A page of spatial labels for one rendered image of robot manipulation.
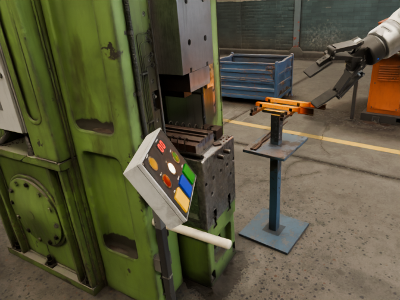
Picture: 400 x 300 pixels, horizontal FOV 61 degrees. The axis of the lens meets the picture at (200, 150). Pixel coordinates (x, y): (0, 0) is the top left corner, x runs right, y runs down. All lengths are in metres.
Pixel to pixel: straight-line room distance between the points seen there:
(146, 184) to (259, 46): 9.16
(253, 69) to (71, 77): 4.03
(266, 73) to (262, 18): 4.77
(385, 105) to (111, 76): 4.07
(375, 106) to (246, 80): 1.93
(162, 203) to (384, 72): 4.10
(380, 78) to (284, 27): 5.18
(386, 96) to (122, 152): 3.97
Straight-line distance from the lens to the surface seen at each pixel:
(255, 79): 5.52
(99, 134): 1.73
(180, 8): 1.61
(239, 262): 2.48
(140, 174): 1.18
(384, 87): 5.00
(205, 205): 1.89
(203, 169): 1.78
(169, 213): 1.24
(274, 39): 9.95
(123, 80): 1.51
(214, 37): 2.19
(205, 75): 1.80
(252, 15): 10.21
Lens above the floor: 1.70
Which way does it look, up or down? 25 degrees down
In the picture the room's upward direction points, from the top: 5 degrees counter-clockwise
